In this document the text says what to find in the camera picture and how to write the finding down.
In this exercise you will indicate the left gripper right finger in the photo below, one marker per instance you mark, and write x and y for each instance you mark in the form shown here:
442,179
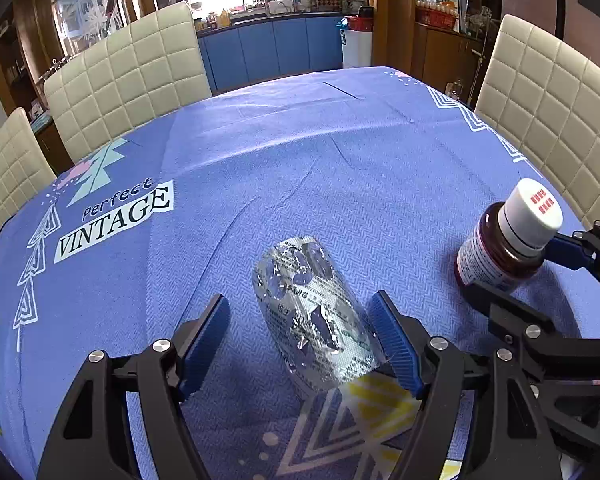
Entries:
508,435

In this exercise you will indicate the brown medicine bottle white cap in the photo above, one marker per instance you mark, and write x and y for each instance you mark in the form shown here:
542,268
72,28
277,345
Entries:
507,245

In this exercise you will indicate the cream chair near left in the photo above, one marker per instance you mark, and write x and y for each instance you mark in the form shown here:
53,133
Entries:
24,169

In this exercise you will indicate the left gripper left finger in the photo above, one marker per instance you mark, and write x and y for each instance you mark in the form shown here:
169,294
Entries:
91,436

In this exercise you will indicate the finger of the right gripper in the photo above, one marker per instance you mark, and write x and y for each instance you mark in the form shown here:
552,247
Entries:
542,351
580,250

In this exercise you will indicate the cream chair far left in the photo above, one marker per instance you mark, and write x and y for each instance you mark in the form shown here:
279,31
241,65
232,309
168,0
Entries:
143,71

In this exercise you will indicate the cream chair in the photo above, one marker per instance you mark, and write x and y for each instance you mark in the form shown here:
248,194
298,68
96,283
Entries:
24,169
143,71
543,96

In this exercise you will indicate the silver pill blister pack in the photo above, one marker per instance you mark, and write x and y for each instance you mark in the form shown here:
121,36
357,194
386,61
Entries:
320,329

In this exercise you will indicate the white water dispenser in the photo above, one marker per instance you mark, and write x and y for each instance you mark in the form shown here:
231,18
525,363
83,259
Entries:
356,36

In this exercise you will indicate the blue kitchen cabinet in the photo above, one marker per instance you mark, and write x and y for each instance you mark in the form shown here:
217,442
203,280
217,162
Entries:
269,48

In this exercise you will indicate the cream chair right side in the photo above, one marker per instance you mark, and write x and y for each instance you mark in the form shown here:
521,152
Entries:
543,96

